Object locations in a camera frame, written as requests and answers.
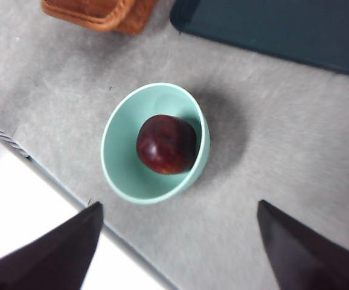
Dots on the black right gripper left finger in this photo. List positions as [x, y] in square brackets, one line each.
[41, 266]

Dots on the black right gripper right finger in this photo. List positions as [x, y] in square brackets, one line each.
[313, 266]

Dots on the teal ribbed bowl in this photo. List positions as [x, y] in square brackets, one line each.
[123, 169]

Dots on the dark red plum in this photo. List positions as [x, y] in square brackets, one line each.
[165, 145]

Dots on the black rectangular tray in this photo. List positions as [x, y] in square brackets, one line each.
[283, 30]

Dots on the brown wicker basket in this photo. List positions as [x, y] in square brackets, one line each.
[102, 15]

